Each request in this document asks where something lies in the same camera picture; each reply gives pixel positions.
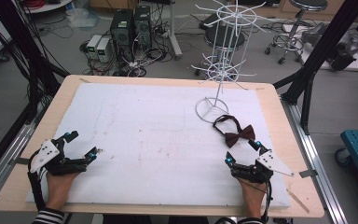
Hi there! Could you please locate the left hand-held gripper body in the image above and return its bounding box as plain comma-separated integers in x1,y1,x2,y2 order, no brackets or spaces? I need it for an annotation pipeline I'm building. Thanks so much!
27,139,90,176

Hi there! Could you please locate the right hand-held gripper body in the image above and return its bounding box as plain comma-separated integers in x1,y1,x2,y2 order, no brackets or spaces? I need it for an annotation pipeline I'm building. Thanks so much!
231,149,295,185

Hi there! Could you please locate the dark red bow tie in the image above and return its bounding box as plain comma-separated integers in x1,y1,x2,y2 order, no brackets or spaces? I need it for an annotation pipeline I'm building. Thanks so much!
212,114,256,148

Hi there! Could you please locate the white wire rack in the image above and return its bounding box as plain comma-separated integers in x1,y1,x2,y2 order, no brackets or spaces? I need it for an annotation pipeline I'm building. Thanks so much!
190,0,276,124

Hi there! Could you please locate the person's right hand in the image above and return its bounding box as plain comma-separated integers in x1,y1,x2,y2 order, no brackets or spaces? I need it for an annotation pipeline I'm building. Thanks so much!
237,177,269,219

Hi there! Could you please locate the person's left hand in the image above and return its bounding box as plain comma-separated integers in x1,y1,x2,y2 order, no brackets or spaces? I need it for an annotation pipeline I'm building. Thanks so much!
45,172,80,213

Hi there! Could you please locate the grey tape strip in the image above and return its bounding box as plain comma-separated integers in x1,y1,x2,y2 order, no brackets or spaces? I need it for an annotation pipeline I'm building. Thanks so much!
298,169,319,179
8,157,31,166

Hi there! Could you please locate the thin wooden stick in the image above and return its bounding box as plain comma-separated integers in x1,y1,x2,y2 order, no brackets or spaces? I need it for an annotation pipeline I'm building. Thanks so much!
285,188,310,215

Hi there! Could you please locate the striped right sleeve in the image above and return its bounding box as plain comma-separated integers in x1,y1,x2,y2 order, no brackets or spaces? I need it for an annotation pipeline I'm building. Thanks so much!
213,217,264,224

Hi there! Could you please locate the striped sleeve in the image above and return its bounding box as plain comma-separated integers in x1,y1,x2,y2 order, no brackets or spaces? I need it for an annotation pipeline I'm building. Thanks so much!
31,207,65,224
213,217,264,224

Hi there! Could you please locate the striped left sleeve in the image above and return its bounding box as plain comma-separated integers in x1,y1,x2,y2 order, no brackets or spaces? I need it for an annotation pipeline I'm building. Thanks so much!
31,207,65,224

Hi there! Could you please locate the white foam board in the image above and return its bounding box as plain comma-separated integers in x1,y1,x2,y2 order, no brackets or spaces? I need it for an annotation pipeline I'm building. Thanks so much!
26,82,292,209

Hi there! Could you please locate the wooden table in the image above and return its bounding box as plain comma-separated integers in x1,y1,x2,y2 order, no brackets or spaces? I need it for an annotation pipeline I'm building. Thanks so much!
0,74,325,218

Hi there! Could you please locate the white power supply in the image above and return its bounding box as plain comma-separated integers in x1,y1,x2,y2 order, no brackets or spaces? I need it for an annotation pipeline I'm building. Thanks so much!
86,34,103,60
96,36,112,63

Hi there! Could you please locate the black round stool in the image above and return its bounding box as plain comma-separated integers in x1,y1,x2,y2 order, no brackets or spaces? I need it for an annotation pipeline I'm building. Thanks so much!
204,24,246,51

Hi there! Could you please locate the black computer tower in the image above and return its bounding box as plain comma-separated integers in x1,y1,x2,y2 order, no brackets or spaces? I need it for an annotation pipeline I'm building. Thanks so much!
109,8,135,63
133,5,153,50

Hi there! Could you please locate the chrome wheeled stool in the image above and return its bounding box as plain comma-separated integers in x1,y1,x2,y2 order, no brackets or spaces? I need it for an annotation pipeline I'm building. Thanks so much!
264,0,329,65

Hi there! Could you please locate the grey machine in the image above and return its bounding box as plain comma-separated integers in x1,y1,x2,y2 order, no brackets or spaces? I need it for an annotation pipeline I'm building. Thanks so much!
301,22,358,72

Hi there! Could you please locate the white round table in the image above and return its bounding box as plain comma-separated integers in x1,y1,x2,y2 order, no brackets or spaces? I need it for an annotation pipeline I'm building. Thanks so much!
22,0,74,14

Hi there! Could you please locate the grey desk leg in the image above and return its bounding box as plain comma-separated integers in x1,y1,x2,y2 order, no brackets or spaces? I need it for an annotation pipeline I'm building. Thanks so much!
167,0,184,61

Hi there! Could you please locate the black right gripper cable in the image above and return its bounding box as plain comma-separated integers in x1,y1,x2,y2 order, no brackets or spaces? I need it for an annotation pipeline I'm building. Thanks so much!
240,178,274,224

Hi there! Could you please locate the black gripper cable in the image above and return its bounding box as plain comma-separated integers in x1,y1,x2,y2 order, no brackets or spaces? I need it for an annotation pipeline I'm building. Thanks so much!
240,178,274,224
27,149,48,213

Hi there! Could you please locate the aluminium frame rail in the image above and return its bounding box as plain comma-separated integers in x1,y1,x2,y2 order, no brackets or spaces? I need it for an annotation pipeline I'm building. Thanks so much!
281,98,350,224
0,102,49,207

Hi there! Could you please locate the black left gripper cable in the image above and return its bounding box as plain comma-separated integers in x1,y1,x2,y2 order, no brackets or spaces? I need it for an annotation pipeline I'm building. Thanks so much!
27,149,48,213

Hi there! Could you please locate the black frame post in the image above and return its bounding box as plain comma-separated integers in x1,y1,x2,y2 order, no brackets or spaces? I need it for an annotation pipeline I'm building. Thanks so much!
0,0,70,125
273,0,358,135

